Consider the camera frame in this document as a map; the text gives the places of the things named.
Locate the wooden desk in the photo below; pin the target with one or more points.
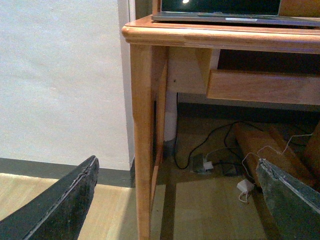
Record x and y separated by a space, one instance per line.
179 57

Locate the white vertical pipe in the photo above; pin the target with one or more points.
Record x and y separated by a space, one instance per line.
170 124

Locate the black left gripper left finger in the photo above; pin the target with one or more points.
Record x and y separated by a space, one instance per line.
59 212

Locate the grey open laptop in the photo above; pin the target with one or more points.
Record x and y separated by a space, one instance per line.
255 12

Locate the white power adapter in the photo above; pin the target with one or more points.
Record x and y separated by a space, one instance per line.
245 186

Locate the grey power strip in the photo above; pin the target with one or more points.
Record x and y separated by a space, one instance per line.
200 165

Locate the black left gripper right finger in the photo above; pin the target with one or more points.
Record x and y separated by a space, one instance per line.
294 206

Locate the wooden keyboard tray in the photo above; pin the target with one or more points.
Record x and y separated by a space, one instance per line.
265 87

